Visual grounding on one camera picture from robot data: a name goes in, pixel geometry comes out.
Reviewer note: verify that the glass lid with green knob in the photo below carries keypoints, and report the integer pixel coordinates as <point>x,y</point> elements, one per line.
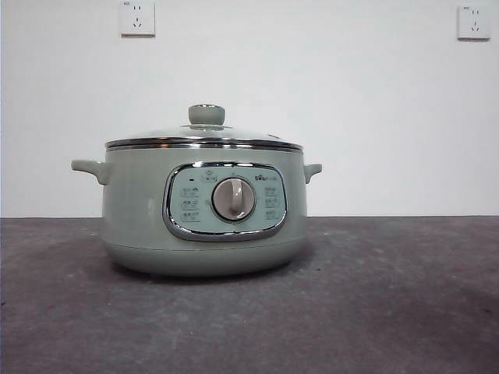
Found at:
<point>206,115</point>

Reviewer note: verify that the pale green electric pot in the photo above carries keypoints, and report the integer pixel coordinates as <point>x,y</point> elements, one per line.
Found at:
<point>132,202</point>

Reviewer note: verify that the white wall socket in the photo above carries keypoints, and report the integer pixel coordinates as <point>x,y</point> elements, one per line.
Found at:
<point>473,22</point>
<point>137,18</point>

